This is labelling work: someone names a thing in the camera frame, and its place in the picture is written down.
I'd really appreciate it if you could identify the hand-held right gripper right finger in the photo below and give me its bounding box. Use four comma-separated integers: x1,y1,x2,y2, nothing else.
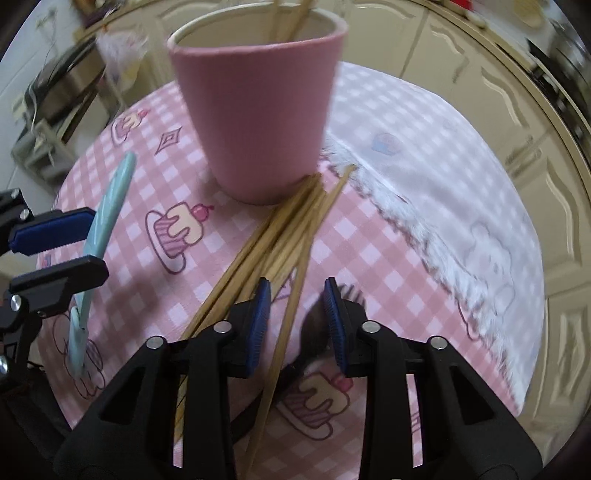
322,277,543,480

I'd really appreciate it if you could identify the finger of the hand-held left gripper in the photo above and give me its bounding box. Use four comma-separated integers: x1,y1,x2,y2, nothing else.
0,187,98,256
0,257,110,324

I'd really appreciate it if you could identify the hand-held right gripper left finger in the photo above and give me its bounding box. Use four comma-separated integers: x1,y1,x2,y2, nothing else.
53,277,273,480

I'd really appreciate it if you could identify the black-handled steel spoon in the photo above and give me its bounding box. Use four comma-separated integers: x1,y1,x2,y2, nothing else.
230,307,331,444

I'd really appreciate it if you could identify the white plastic bag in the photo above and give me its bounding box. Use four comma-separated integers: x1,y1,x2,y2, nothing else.
95,28,148,88

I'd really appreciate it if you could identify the light blue knife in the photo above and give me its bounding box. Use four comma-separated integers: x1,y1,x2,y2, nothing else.
67,151,138,376

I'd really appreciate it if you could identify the bundle of wooden chopsticks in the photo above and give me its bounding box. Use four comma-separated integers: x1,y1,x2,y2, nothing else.
174,173,329,457

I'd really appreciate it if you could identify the white storage rack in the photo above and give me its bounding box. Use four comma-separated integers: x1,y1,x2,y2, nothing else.
11,117,77,181

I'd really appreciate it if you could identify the pink checkered tablecloth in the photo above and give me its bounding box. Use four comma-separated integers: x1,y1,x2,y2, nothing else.
36,60,548,480

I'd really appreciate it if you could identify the pink cup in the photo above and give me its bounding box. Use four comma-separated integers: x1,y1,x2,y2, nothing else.
167,7,348,206

